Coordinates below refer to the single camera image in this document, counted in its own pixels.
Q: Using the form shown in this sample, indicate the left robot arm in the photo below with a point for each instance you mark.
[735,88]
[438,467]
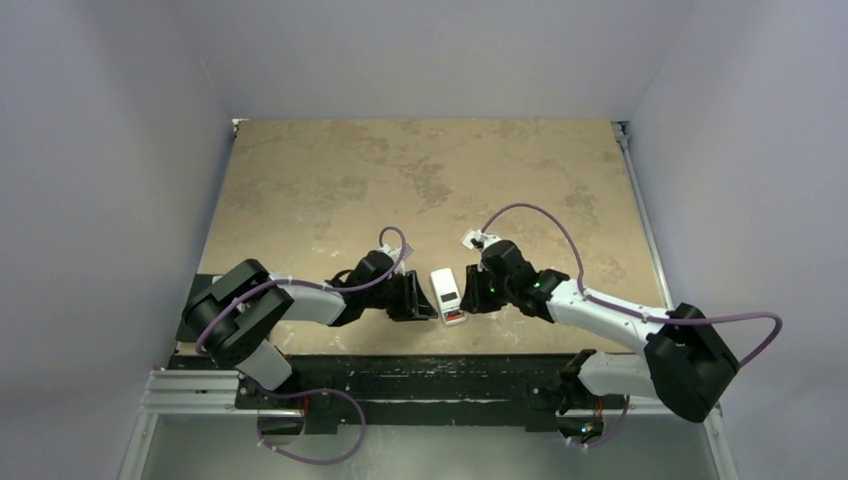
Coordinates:
[233,317]

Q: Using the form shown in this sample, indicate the aluminium frame rail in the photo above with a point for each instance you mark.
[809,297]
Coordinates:
[192,392]

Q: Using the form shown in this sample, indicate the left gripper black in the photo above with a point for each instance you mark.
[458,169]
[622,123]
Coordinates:
[413,305]

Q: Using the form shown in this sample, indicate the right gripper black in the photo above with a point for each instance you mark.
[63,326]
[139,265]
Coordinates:
[483,289]

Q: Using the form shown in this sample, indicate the white battery cover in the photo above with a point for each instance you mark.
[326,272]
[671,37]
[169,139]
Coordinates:
[471,239]

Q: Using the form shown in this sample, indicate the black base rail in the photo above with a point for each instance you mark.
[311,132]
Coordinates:
[536,392]

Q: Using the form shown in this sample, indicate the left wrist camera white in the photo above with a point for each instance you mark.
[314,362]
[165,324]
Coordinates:
[400,253]

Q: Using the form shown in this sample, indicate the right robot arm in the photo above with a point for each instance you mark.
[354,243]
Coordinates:
[675,356]

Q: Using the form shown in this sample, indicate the red white remote control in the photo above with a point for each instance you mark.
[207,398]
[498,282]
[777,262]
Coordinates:
[447,294]

